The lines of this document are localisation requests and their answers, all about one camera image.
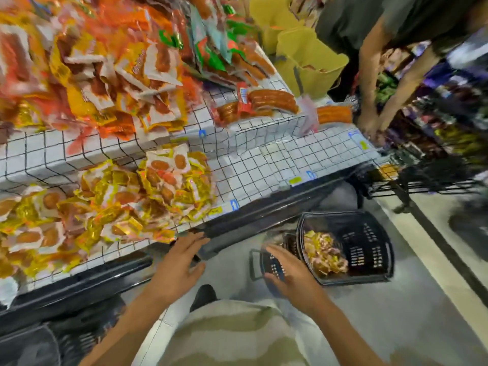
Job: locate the person's right hand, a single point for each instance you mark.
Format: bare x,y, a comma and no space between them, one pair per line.
297,284

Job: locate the person's left hand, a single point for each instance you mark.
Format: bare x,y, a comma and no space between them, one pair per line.
177,274

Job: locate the heap of yellow sausage bundles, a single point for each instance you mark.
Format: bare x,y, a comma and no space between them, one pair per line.
324,254

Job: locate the black shopping basket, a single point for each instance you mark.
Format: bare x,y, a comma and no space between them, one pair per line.
370,244

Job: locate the pile of small snack packets tier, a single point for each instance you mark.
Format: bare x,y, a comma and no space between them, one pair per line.
114,206

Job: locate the tiled white display table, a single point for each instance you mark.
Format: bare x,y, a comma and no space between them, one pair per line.
267,160

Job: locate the stack of black baskets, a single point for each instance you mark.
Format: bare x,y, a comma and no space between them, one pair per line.
53,339

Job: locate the long orange sausage pack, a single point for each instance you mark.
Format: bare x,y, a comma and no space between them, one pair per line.
335,114

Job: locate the red label brown sausage pack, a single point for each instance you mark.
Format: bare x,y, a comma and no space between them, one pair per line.
267,101

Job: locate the large pile of sausage packets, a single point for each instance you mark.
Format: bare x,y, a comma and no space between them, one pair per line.
84,64

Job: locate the pile of sausage packets tier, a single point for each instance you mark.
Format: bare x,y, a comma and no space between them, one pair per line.
217,38

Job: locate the person's left forearm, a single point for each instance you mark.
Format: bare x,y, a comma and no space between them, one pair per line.
118,335

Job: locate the blue yellow price label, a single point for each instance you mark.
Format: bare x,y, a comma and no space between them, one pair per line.
361,142
301,178
223,208

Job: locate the yellow bin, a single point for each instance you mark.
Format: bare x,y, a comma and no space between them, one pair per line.
271,15
312,61

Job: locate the blue goods rack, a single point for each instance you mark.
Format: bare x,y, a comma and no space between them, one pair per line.
450,103

